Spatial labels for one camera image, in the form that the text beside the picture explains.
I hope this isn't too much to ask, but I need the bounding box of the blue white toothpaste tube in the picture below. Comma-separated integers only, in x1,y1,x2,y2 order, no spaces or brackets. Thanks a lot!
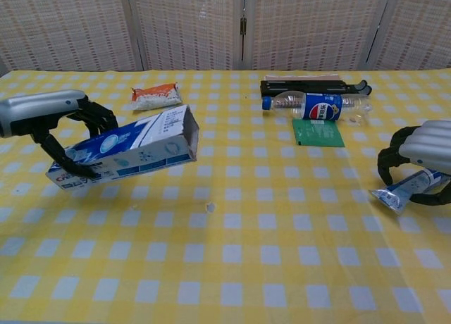
369,168,451,216

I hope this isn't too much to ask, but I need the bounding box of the white woven folding screen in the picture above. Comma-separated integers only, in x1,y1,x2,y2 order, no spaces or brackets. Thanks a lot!
0,0,451,72

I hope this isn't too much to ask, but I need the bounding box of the green flat packet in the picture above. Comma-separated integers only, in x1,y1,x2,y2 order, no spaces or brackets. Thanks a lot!
291,118,346,148

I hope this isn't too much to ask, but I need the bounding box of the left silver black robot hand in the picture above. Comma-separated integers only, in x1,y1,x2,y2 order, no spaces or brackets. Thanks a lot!
0,89,120,180

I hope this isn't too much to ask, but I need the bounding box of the orange white snack packet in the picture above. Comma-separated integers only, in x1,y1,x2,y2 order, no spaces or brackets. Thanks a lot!
130,82,183,111

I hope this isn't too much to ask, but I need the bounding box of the black folding stand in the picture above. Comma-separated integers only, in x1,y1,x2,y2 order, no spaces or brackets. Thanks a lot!
259,79,373,99

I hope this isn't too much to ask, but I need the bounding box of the blue white toothpaste box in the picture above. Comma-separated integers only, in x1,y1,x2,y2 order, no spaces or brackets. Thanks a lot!
45,104,200,191

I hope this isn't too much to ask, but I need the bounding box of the yellow white checkered tablecloth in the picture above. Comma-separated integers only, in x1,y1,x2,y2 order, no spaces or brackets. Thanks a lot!
0,69,451,324

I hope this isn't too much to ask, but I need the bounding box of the clear Pepsi plastic bottle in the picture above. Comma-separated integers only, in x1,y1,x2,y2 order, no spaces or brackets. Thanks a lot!
261,91,373,125

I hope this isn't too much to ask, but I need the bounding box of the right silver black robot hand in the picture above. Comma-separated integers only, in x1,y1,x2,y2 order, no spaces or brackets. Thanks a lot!
376,119,451,206

